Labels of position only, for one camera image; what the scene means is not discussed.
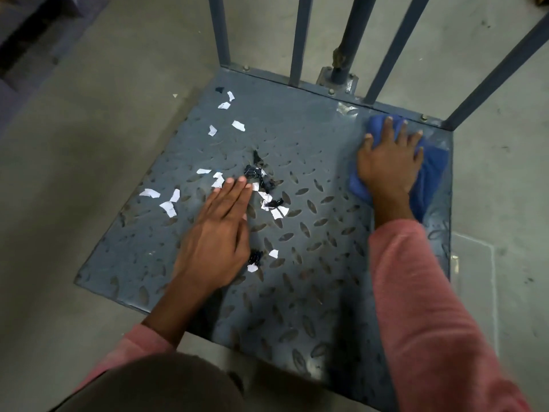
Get person's right hand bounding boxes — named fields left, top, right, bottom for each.
left=356, top=116, right=425, bottom=207

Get person's left hand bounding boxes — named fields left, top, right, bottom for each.
left=171, top=175, right=254, bottom=296

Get blue cleaning cloth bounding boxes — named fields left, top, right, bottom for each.
left=348, top=114, right=450, bottom=224

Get person's right forearm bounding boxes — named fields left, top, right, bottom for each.
left=368, top=191, right=532, bottom=412

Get person's left forearm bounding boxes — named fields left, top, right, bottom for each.
left=73, top=272, right=217, bottom=393

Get person's dark brown trousers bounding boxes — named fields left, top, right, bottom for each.
left=51, top=354, right=245, bottom=412

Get scattered white paper scraps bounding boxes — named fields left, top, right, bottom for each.
left=138, top=90, right=292, bottom=273

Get clear plastic container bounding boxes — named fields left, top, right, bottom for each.
left=448, top=231, right=500, bottom=361

